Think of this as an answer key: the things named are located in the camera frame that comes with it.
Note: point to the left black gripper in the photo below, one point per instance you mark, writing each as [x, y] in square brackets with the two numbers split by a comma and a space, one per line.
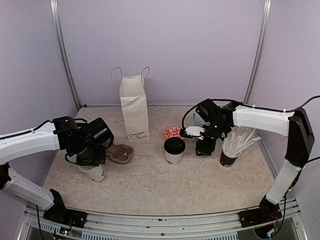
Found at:
[100, 159]

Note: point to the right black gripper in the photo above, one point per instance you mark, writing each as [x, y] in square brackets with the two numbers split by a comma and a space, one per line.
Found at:
[207, 148]

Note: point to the white paper coffee cup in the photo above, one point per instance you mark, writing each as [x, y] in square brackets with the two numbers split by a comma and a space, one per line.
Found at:
[173, 159]

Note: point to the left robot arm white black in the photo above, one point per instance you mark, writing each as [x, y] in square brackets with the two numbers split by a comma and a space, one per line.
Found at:
[51, 135]

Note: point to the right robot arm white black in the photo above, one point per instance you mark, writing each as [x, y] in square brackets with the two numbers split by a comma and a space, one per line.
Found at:
[294, 125]

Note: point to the white paper takeout bag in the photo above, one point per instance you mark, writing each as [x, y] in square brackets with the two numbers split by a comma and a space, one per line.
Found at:
[133, 100]

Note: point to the blue translucent plastic cup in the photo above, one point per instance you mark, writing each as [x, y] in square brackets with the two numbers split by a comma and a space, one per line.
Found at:
[198, 121]

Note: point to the brown cardboard cup carrier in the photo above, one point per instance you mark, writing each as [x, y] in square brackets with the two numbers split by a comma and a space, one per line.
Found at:
[119, 153]

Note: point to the black cup holding straws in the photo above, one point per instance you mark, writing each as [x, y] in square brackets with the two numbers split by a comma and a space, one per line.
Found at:
[227, 160]

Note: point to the red patterned small bowl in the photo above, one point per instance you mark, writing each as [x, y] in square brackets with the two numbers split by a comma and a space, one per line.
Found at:
[171, 132]

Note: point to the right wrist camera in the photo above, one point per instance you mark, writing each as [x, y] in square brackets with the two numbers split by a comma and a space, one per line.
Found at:
[207, 110]

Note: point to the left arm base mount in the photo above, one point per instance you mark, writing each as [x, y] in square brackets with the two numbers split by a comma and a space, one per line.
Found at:
[72, 218]

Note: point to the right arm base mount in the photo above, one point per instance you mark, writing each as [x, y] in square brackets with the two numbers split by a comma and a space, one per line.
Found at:
[257, 216]

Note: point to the aluminium front rail frame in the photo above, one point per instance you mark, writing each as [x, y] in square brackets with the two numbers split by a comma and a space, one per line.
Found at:
[108, 226]

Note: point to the left aluminium corner post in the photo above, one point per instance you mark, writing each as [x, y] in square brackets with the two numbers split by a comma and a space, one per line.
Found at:
[63, 52]

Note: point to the aluminium corner post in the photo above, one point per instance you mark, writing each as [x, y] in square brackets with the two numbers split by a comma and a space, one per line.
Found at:
[63, 52]
[259, 50]

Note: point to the right aluminium corner post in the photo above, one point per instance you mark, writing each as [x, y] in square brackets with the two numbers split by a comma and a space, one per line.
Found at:
[259, 50]

